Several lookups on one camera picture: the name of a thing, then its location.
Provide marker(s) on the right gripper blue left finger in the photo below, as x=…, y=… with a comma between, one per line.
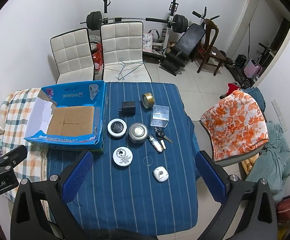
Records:
x=74, y=175

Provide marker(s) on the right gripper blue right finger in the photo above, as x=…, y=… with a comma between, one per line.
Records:
x=213, y=175

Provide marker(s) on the white earbud case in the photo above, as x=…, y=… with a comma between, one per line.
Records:
x=160, y=174

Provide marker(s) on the white round labelled tin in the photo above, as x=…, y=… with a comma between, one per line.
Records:
x=122, y=156

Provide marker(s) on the space print lighter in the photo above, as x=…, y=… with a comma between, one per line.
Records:
x=155, y=143

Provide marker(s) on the white tin black lid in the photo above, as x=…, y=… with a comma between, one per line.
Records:
x=117, y=128

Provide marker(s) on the black car key bunch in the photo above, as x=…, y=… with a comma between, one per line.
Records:
x=161, y=134

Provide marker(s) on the silver round metal tin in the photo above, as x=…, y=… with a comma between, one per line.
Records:
x=138, y=133

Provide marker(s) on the clear plastic box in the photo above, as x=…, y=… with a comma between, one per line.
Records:
x=159, y=116

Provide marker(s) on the black usb charger block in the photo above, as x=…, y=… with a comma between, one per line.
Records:
x=128, y=108

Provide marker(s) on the gold tape roll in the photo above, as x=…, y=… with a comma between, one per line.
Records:
x=148, y=100

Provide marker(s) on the plaid checkered cloth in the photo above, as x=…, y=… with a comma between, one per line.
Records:
x=14, y=115

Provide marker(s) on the teal blanket pile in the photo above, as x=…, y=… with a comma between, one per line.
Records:
x=273, y=163

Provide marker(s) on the blue striped tablecloth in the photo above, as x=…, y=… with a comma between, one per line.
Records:
x=130, y=197

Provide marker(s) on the blue milk carton box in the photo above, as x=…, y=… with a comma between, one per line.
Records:
x=69, y=116

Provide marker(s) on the red cloth item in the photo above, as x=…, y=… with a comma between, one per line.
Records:
x=231, y=87

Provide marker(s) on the left white padded chair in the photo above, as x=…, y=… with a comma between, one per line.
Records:
x=73, y=56

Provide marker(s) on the white padded chair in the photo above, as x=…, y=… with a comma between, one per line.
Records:
x=73, y=56
x=123, y=39

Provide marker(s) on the brown wooden chair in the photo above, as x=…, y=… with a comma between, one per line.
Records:
x=206, y=51

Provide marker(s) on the black weight bench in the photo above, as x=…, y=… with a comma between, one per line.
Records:
x=180, y=52

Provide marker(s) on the red plastic bag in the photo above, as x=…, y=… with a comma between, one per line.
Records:
x=97, y=57

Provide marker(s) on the right white padded chair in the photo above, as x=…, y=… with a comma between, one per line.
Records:
x=123, y=39

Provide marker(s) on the floral gift bag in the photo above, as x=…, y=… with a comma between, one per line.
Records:
x=147, y=45

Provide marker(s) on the wire clothes hangers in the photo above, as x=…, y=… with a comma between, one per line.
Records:
x=123, y=68

